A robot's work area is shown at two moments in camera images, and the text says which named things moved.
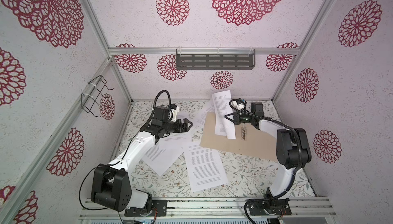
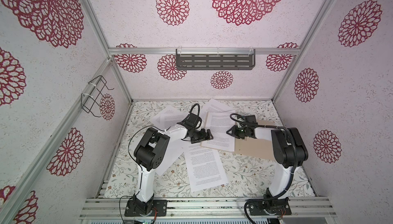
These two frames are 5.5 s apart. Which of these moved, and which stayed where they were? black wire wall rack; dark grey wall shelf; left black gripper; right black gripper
Moved: left black gripper; right black gripper
Stayed: black wire wall rack; dark grey wall shelf
